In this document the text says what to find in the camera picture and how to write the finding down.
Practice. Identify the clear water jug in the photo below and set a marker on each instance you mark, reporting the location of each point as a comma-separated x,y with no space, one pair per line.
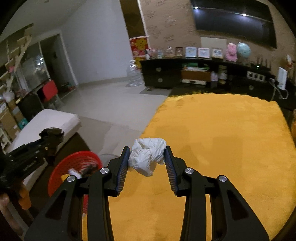
134,74

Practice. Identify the black tv cabinet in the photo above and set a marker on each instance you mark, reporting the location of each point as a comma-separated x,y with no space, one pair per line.
189,75

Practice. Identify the black plastic bag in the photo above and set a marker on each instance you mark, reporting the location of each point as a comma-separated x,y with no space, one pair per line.
51,138

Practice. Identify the red stool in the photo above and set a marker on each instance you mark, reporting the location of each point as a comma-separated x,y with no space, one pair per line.
49,90

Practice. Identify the white cushioned bench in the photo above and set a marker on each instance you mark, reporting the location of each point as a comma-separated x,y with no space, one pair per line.
69,123

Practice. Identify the light blue globe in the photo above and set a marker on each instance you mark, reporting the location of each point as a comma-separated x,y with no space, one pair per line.
243,50

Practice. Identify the pink plush toy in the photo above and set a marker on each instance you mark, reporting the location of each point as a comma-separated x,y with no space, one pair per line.
231,53

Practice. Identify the wall television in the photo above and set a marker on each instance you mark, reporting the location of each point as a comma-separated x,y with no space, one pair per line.
250,20

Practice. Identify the red plastic basket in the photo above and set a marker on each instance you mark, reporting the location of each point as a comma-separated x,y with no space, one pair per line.
79,164

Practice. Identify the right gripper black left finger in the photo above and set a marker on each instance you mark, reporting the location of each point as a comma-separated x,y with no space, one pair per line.
61,218

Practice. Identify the yellow tablecloth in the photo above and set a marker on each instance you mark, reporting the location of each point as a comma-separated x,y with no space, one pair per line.
244,138

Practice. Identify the white router box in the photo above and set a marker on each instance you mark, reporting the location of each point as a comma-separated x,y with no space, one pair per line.
282,78

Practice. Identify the white paper towel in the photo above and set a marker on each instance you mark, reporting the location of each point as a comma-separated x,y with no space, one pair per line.
146,154

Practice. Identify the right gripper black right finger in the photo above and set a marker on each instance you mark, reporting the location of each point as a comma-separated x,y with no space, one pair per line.
211,201

